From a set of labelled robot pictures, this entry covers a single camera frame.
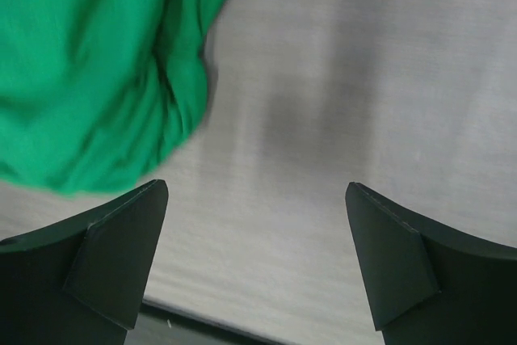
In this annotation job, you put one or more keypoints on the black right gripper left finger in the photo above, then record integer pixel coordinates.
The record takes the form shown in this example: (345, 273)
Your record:
(82, 280)

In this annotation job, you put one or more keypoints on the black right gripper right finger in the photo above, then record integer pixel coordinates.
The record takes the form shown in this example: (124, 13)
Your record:
(426, 282)

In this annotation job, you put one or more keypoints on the green t-shirt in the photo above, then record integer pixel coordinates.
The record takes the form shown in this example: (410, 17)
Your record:
(96, 94)

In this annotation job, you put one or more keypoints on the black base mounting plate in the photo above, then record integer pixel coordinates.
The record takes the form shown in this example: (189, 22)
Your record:
(163, 324)

